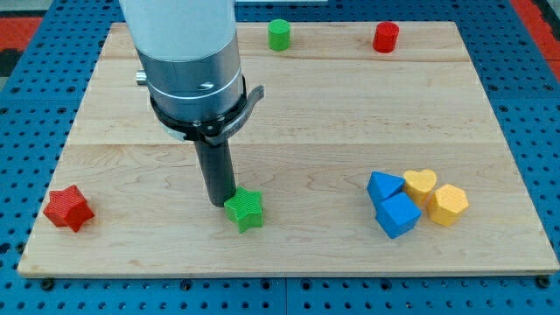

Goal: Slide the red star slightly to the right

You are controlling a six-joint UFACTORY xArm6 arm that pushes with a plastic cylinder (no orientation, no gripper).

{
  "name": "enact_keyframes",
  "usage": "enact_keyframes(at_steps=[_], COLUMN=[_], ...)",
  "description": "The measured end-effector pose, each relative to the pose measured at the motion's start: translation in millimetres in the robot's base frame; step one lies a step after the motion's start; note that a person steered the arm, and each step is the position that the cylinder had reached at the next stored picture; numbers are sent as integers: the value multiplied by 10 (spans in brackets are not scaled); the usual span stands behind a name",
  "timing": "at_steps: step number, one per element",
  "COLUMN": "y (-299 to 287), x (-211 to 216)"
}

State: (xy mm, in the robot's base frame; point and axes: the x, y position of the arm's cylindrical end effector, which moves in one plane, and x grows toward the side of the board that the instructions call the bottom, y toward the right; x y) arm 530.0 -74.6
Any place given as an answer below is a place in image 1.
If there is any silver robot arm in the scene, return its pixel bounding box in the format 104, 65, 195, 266
120, 0, 264, 146

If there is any green star block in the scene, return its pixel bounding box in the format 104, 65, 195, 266
224, 185, 263, 234

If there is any red star block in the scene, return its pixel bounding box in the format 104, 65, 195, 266
43, 185, 95, 233

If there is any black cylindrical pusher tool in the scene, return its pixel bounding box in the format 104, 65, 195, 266
194, 141, 236, 207

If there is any wooden board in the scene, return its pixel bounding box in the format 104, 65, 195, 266
17, 22, 559, 279

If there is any blue triangle block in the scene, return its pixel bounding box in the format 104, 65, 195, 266
367, 171, 405, 206

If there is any green cylinder block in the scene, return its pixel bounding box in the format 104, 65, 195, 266
267, 19, 291, 52

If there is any blue cube block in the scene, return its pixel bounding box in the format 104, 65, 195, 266
374, 192, 422, 239

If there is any yellow heart block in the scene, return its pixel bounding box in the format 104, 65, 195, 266
402, 169, 438, 207

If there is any red cylinder block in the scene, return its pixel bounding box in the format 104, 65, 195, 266
373, 21, 400, 53

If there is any yellow hexagon block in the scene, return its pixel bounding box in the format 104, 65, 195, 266
426, 184, 469, 227

